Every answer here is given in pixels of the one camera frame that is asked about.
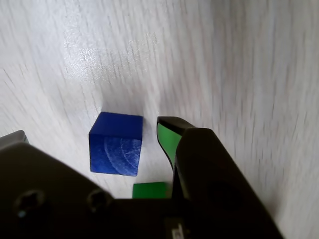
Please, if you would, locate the blue wooden cube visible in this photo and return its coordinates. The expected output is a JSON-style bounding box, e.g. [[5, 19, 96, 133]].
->
[[88, 111, 144, 177]]

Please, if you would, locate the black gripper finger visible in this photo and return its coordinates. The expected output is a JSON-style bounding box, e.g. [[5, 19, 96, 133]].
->
[[157, 116, 285, 239], [0, 129, 118, 239]]

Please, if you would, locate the green wooden cube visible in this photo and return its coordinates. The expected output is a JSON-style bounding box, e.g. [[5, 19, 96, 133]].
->
[[132, 181, 173, 200]]

